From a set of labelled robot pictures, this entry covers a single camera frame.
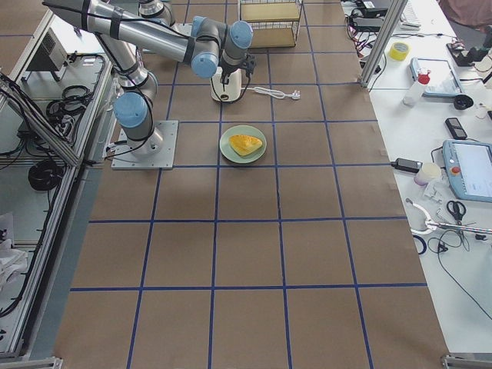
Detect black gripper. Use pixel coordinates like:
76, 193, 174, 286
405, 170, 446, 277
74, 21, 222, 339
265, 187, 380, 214
221, 63, 235, 80

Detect white two-slot toaster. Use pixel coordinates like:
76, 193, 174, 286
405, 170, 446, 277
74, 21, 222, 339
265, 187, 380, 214
210, 67, 242, 103

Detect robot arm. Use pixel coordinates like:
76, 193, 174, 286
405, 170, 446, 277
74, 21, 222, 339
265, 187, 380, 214
138, 0, 175, 26
43, 1, 255, 151

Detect golden triangular pastry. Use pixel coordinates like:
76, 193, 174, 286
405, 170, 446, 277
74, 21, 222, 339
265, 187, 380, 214
228, 135, 263, 156

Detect pale green round plate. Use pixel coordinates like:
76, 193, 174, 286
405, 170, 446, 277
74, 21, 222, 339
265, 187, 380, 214
219, 125, 267, 164

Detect yellow tape roll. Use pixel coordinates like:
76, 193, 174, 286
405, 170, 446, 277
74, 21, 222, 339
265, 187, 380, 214
388, 42, 410, 62

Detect white bottle red cap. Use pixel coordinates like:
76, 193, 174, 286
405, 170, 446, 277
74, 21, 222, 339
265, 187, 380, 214
402, 68, 431, 107

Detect black power adapter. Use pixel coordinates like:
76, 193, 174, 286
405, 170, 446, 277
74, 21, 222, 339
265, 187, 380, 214
391, 158, 422, 174

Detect blue teach pendant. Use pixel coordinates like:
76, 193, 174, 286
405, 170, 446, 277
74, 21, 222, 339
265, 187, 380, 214
410, 58, 464, 98
442, 140, 491, 203

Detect white paper cup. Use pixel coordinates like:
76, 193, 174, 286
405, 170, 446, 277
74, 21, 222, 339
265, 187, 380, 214
414, 162, 441, 186

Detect black remote handset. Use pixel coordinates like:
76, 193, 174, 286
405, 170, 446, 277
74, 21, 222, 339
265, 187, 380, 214
445, 118, 467, 140

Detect black scissors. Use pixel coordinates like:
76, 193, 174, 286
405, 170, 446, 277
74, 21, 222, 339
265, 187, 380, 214
446, 200, 467, 225

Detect wire basket with wooden shelf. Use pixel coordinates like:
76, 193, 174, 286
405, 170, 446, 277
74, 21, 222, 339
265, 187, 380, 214
238, 0, 303, 48

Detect white power cord with plug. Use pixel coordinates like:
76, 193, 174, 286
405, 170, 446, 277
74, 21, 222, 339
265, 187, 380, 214
241, 85, 301, 101

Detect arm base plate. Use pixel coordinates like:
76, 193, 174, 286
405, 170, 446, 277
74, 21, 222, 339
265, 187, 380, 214
111, 120, 178, 170

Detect aluminium frame post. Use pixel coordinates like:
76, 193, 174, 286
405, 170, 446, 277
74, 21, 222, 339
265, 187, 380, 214
359, 0, 407, 88

